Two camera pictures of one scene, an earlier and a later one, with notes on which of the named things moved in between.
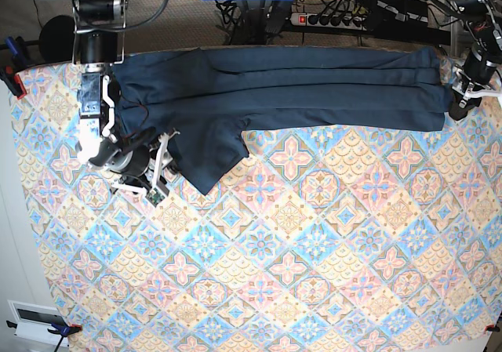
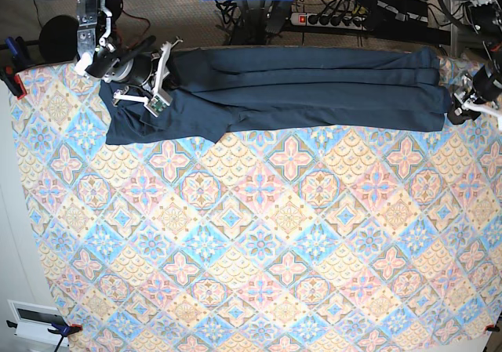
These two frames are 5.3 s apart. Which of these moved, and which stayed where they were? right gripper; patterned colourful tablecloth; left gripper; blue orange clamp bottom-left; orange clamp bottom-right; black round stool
Moved: left gripper; right gripper
Stayed: orange clamp bottom-right; blue orange clamp bottom-left; black round stool; patterned colourful tablecloth
